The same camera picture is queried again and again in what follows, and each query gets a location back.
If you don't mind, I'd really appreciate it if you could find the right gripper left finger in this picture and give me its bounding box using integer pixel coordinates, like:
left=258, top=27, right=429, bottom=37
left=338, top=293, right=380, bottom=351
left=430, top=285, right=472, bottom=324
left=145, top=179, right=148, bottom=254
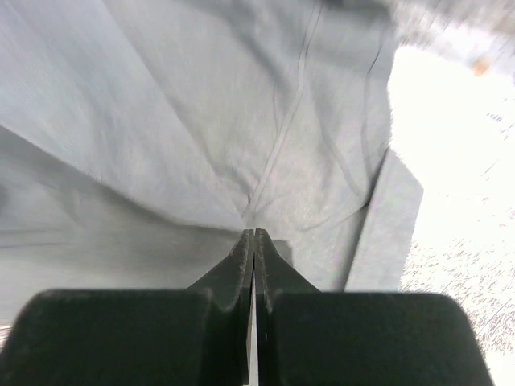
left=1, top=230, right=254, bottom=385

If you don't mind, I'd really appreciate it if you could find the grey long sleeve shirt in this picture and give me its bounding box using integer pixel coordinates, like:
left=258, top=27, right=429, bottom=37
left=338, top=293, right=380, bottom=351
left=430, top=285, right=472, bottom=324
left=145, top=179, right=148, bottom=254
left=1, top=1, right=422, bottom=326

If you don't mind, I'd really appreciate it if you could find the floral table cloth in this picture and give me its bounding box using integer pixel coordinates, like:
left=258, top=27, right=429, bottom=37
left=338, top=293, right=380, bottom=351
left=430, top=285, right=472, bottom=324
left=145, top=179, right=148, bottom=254
left=385, top=0, right=515, bottom=386

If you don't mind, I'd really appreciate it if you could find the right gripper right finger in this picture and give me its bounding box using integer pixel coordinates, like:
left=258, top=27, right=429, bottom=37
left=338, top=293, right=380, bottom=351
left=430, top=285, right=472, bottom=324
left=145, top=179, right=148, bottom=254
left=254, top=229, right=492, bottom=385

